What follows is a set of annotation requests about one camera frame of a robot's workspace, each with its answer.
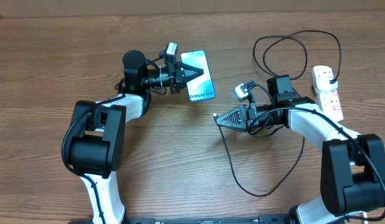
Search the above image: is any white power strip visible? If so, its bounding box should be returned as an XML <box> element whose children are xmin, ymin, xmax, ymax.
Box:
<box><xmin>311</xmin><ymin>65</ymin><xmax>343</xmax><ymax>122</ymax></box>

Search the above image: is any blue Galaxy smartphone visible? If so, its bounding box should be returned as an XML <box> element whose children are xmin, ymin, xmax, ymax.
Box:
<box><xmin>179</xmin><ymin>49</ymin><xmax>217</xmax><ymax>103</ymax></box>

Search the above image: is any black charger cable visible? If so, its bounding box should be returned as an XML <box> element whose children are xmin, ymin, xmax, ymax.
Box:
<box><xmin>212</xmin><ymin>30</ymin><xmax>342</xmax><ymax>197</ymax></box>

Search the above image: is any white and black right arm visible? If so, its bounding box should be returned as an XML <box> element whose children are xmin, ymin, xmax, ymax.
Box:
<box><xmin>214</xmin><ymin>75</ymin><xmax>385</xmax><ymax>223</ymax></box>

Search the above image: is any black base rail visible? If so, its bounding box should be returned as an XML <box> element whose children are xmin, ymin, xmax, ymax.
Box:
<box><xmin>67</xmin><ymin>213</ymin><xmax>346</xmax><ymax>224</ymax></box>

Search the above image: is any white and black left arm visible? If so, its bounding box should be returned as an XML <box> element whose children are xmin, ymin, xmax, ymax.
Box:
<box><xmin>61</xmin><ymin>50</ymin><xmax>204</xmax><ymax>223</ymax></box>

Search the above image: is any white charger plug adapter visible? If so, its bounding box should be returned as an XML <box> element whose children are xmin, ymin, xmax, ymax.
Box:
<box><xmin>313</xmin><ymin>77</ymin><xmax>338</xmax><ymax>93</ymax></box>

